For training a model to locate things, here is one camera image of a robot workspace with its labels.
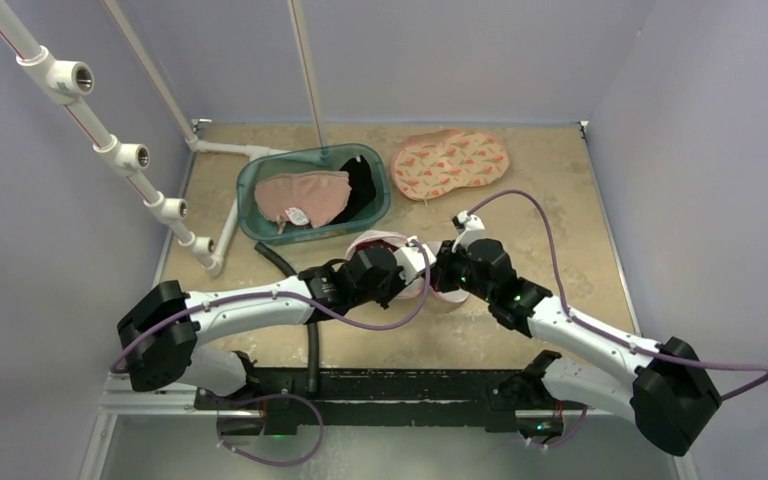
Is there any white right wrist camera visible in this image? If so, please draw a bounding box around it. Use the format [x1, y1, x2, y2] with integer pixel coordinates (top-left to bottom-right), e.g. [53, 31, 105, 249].
[452, 210, 486, 251]

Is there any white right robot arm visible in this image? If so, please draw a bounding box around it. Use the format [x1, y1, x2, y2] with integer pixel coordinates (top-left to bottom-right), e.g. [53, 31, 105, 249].
[432, 239, 723, 456]

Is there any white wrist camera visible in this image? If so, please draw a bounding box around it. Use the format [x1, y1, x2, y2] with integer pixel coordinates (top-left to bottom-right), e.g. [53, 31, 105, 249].
[452, 210, 486, 251]
[394, 236, 436, 285]

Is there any pink bra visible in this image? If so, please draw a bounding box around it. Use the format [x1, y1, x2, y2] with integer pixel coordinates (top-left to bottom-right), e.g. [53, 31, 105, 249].
[254, 171, 350, 232]

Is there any teal plastic basin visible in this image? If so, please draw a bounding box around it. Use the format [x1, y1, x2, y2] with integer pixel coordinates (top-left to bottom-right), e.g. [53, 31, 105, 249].
[237, 143, 391, 245]

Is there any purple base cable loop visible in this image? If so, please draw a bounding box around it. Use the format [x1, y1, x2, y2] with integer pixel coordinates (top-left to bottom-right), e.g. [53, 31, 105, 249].
[215, 394, 326, 469]

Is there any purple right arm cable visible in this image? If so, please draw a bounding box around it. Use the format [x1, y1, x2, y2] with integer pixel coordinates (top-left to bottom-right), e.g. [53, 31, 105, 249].
[466, 190, 768, 403]

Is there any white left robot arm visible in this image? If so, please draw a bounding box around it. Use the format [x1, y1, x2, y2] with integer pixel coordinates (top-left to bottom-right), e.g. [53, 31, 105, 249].
[111, 242, 434, 409]

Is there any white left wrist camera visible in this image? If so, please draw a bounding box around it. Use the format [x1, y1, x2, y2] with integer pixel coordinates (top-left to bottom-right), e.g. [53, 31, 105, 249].
[394, 236, 436, 285]

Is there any black corrugated hose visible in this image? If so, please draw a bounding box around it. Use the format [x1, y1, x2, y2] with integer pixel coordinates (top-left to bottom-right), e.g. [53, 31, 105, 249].
[254, 241, 322, 395]

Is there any white PVC pipe rack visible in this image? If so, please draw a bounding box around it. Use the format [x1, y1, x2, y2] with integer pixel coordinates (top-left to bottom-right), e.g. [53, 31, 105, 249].
[0, 0, 332, 278]

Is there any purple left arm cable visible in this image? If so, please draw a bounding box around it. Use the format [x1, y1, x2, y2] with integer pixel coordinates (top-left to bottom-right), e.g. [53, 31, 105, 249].
[109, 239, 433, 376]

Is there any round pink white laundry bag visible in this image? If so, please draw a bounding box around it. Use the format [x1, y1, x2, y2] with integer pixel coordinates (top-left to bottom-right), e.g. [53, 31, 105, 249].
[344, 230, 469, 305]

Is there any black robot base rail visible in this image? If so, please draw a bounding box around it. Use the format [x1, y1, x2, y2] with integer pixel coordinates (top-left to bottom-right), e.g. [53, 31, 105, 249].
[194, 367, 577, 440]

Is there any black bra in basin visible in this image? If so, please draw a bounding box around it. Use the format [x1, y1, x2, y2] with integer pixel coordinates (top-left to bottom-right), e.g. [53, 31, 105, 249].
[332, 156, 377, 224]

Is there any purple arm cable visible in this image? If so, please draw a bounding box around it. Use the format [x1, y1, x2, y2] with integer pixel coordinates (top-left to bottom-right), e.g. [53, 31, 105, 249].
[109, 239, 433, 376]
[466, 190, 768, 403]

